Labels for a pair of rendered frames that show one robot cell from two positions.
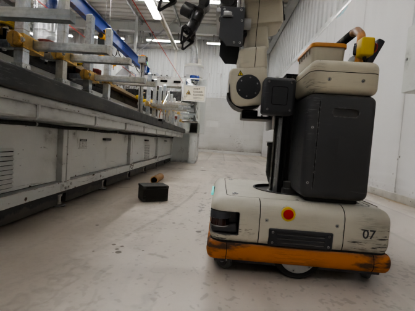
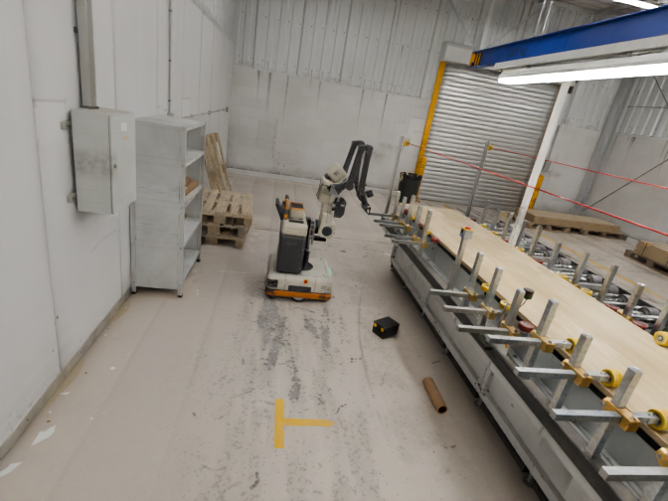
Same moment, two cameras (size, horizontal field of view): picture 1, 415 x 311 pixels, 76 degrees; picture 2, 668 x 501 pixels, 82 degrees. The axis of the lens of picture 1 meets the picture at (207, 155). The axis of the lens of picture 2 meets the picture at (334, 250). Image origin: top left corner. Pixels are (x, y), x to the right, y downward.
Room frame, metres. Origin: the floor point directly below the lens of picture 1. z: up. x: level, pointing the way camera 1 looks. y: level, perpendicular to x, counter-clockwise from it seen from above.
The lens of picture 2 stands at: (5.01, -0.89, 1.89)
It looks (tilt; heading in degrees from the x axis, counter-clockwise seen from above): 20 degrees down; 167
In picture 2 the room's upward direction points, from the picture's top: 10 degrees clockwise
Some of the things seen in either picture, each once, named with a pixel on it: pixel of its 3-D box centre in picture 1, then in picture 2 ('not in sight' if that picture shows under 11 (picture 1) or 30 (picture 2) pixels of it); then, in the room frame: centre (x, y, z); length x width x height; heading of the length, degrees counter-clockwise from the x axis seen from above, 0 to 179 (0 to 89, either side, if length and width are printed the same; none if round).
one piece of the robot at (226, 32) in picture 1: (233, 32); (337, 204); (1.27, -0.08, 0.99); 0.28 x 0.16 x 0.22; 178
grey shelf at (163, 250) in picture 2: not in sight; (170, 203); (1.15, -1.69, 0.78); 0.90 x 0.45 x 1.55; 178
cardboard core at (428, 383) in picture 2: (157, 178); (434, 394); (2.91, 0.53, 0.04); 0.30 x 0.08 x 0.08; 178
